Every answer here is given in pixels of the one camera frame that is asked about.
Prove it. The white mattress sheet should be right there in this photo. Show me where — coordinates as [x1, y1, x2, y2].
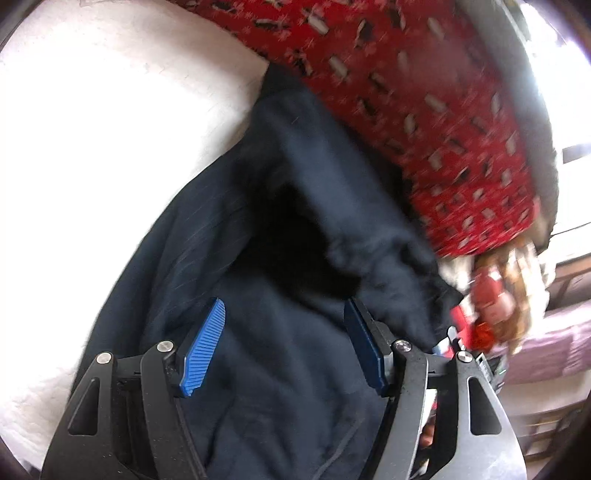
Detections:
[1, 1, 267, 467]

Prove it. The purple bedspread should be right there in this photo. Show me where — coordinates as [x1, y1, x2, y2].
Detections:
[505, 301, 591, 384]

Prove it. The red penguin print duvet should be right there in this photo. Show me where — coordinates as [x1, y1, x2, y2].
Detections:
[184, 0, 537, 256]

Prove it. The doll with brown hair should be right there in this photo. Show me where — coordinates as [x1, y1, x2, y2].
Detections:
[439, 235, 555, 355]

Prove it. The dark navy large garment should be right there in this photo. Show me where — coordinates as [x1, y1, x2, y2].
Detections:
[80, 65, 461, 479]

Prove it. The grey pillow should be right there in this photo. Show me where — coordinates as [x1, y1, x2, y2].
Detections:
[459, 0, 559, 250]

